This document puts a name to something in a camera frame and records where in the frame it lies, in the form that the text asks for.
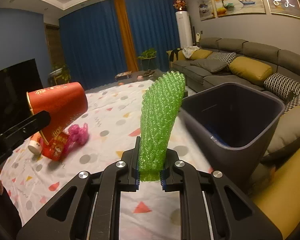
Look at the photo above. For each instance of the white cloth on sofa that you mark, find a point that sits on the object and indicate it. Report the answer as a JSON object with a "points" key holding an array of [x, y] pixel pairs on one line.
{"points": [[189, 50]]}

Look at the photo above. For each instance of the grey sofa cushion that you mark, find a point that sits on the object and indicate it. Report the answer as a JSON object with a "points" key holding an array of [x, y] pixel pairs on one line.
{"points": [[210, 65]]}

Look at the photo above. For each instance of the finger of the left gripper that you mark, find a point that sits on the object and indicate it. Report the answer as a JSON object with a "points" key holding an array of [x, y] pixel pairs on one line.
{"points": [[15, 136]]}

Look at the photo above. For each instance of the plant on corner stand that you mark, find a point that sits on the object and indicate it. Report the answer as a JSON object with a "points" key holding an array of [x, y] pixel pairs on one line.
{"points": [[60, 75]]}

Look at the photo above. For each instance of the yellow sofa cushion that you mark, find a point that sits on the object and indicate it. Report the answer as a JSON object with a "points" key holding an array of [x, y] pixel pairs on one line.
{"points": [[254, 71]]}

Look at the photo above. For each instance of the dark coffee table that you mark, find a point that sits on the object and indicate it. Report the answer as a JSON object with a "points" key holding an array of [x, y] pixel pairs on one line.
{"points": [[143, 75]]}

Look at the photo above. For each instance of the small grey landscape painting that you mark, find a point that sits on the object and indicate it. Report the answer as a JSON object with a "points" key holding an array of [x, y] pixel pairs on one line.
{"points": [[206, 10]]}

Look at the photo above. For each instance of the black flat screen television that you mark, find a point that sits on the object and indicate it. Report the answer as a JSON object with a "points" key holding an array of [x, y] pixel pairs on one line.
{"points": [[15, 82]]}

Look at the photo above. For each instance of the red snack packet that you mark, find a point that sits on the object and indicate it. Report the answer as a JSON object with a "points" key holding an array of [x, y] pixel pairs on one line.
{"points": [[56, 149]]}

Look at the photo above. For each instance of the far yellow cushion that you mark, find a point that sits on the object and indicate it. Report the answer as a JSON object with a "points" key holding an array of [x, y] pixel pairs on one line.
{"points": [[200, 54]]}

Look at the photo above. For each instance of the patterned white tablecloth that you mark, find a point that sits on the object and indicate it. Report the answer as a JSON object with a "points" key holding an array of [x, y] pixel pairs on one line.
{"points": [[113, 119]]}

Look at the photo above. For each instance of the white orange paper cup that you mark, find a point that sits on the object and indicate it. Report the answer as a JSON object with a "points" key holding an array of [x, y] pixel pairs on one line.
{"points": [[36, 144]]}

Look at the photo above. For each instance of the grey sectional sofa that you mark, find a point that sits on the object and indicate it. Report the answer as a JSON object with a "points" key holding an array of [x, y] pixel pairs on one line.
{"points": [[286, 138]]}

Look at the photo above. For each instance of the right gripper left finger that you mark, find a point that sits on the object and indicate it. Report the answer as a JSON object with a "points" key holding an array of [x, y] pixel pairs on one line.
{"points": [[88, 206]]}

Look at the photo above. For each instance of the red paper cup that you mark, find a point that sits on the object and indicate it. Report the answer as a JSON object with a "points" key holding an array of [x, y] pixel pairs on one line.
{"points": [[64, 103]]}

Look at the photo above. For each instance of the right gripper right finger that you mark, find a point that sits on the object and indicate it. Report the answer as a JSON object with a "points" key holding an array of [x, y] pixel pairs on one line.
{"points": [[212, 206]]}

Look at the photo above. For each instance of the green potted plant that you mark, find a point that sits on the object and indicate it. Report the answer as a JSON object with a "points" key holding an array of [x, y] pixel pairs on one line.
{"points": [[147, 59]]}

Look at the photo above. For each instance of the white standing air conditioner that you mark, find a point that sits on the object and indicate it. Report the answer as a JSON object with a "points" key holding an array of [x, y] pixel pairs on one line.
{"points": [[184, 28]]}

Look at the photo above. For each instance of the blue curtain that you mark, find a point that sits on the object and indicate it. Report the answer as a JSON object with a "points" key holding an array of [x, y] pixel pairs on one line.
{"points": [[92, 44]]}

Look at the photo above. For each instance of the black white patterned cushion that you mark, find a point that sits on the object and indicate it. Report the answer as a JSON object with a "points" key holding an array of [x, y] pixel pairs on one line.
{"points": [[221, 56]]}

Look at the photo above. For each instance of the dark grey trash bin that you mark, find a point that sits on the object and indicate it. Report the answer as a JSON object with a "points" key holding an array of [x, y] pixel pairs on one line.
{"points": [[233, 125]]}

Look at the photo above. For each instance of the orange curtain strip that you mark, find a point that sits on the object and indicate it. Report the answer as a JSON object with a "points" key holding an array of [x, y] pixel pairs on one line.
{"points": [[126, 35]]}

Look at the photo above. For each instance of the green foam fruit net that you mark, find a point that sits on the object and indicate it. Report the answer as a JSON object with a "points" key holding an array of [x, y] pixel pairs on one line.
{"points": [[160, 107]]}

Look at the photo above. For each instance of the red flower decoration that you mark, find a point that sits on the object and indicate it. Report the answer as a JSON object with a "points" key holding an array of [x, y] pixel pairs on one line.
{"points": [[180, 5]]}

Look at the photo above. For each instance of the pink foam fruit net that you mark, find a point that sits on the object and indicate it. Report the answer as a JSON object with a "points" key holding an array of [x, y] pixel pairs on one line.
{"points": [[77, 136]]}

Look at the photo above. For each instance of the near patterned cushion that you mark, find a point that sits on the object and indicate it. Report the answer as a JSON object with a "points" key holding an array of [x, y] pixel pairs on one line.
{"points": [[285, 88]]}

